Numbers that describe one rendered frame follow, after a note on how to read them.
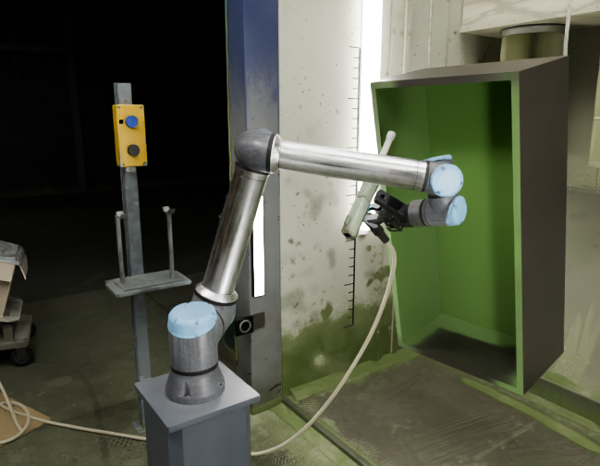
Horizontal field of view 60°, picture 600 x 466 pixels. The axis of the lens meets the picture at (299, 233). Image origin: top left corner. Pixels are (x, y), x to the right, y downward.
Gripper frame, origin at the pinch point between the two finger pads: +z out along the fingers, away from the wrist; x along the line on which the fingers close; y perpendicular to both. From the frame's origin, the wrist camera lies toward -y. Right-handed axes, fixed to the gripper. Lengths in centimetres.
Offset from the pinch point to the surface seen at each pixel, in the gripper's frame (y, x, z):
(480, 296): 90, 19, -2
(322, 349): 94, -19, 80
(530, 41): 57, 158, -7
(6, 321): -9, -74, 229
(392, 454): 98, -59, 21
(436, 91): 12, 74, 0
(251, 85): -32, 51, 64
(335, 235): 56, 31, 68
